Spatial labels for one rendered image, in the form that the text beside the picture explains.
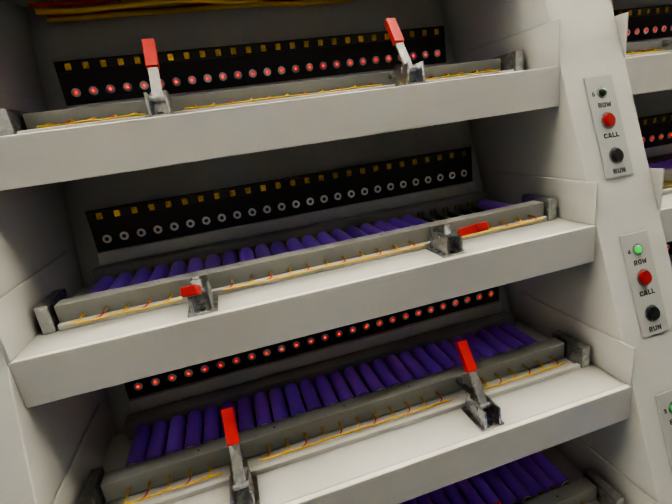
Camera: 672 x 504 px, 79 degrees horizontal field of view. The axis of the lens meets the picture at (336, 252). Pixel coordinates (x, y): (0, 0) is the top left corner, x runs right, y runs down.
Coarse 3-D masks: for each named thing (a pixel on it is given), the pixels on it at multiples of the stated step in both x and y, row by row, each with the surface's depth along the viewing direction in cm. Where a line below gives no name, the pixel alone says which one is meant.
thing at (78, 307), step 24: (480, 216) 49; (504, 216) 50; (528, 216) 51; (360, 240) 46; (384, 240) 47; (408, 240) 48; (240, 264) 44; (264, 264) 44; (288, 264) 44; (312, 264) 45; (336, 264) 44; (120, 288) 42; (144, 288) 41; (168, 288) 42; (72, 312) 40; (96, 312) 40; (120, 312) 39
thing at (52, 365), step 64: (448, 192) 63; (512, 192) 60; (576, 192) 49; (64, 256) 49; (128, 256) 52; (512, 256) 45; (576, 256) 48; (0, 320) 34; (128, 320) 39; (192, 320) 37; (256, 320) 39; (320, 320) 41; (64, 384) 36
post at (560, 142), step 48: (480, 0) 58; (528, 0) 50; (576, 0) 49; (576, 48) 48; (576, 96) 48; (624, 96) 49; (480, 144) 65; (528, 144) 55; (576, 144) 48; (624, 192) 49; (528, 288) 61; (576, 288) 52; (624, 288) 48; (624, 336) 47; (624, 432) 50
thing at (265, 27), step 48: (384, 0) 65; (432, 0) 67; (624, 0) 76; (48, 48) 54; (96, 48) 56; (192, 48) 58; (48, 96) 54; (336, 144) 62; (384, 144) 64; (432, 144) 66; (96, 192) 55; (144, 192) 56; (192, 192) 57
